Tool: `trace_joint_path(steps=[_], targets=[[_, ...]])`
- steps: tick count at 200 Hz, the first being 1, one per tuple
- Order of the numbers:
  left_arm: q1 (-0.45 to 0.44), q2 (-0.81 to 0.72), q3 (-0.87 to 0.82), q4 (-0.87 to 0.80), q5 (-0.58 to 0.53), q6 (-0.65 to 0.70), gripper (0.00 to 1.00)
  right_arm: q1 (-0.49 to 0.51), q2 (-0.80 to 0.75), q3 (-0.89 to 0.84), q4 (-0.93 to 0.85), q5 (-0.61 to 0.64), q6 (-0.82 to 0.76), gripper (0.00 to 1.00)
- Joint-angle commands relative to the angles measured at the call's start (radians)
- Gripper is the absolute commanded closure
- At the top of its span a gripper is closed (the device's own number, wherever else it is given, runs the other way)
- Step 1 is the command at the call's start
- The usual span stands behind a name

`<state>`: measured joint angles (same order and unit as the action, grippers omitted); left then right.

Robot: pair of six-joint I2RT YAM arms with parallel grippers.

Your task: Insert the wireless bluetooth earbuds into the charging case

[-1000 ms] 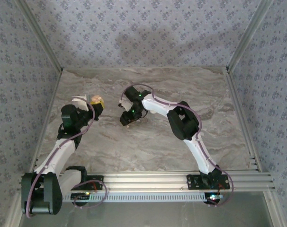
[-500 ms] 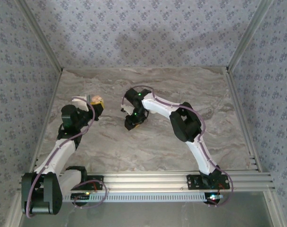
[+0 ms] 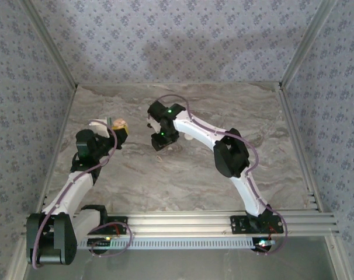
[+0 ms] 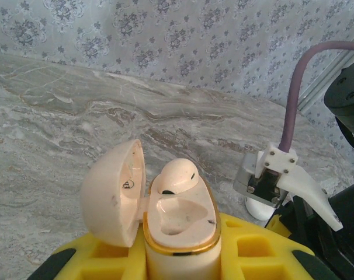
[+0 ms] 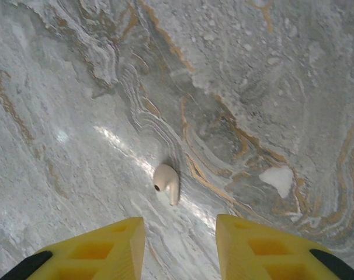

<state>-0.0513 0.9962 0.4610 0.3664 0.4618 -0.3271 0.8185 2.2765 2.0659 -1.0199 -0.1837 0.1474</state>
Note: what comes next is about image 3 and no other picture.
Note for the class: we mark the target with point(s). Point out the aluminium table end rail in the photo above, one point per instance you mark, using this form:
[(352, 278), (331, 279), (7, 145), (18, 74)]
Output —
[(177, 84)]

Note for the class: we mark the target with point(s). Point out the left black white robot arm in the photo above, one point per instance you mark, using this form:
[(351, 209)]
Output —
[(72, 192)]

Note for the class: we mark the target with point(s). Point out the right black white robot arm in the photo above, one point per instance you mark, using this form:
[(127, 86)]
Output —
[(200, 131)]

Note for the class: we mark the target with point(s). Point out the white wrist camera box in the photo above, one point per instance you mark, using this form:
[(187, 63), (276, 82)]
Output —
[(102, 128), (153, 125)]

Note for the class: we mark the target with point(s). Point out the beige earbud charging case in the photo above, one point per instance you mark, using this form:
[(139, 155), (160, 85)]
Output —
[(120, 121)]

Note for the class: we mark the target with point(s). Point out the aluminium table side rail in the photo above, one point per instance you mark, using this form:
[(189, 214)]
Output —
[(288, 116), (66, 116)]

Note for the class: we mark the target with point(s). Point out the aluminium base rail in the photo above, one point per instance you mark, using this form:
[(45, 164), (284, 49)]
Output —
[(180, 224)]

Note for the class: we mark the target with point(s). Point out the black controller board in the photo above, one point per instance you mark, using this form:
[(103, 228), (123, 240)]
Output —
[(261, 245), (98, 242)]

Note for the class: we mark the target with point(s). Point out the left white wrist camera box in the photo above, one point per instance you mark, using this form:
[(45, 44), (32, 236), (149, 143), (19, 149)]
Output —
[(102, 128)]

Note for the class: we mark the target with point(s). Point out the right black controller board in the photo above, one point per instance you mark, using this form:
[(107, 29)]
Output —
[(261, 245)]

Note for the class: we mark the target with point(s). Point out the aluminium frame post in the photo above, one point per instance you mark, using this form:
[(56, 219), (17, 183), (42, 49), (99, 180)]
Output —
[(52, 43), (305, 43)]

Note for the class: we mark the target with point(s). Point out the left black controller board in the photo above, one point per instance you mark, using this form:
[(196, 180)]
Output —
[(98, 242)]

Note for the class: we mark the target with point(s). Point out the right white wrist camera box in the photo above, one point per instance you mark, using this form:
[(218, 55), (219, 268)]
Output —
[(153, 125)]

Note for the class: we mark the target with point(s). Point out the white round earbud case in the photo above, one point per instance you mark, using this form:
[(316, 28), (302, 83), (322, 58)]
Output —
[(188, 137)]

